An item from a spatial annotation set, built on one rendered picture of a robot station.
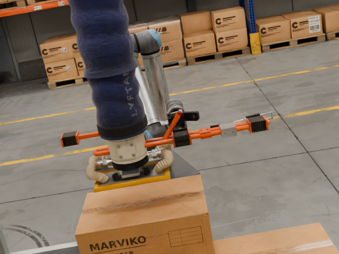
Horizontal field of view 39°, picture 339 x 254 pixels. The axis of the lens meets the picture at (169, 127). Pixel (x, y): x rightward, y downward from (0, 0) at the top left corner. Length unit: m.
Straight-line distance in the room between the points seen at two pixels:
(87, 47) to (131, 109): 0.32
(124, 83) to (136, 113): 0.14
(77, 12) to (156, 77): 1.00
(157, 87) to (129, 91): 0.86
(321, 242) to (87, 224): 1.17
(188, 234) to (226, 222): 1.69
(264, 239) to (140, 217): 0.75
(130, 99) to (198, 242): 0.71
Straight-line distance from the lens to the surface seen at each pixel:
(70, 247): 2.85
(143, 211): 2.26
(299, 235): 2.67
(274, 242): 2.63
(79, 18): 2.00
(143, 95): 2.68
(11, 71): 11.12
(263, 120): 2.20
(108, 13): 1.98
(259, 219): 3.86
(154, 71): 2.87
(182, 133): 2.20
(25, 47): 10.98
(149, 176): 2.14
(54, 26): 10.77
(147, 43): 2.82
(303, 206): 4.00
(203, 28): 9.75
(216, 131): 2.19
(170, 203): 2.28
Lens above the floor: 2.02
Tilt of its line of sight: 19 degrees down
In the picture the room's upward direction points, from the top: 10 degrees counter-clockwise
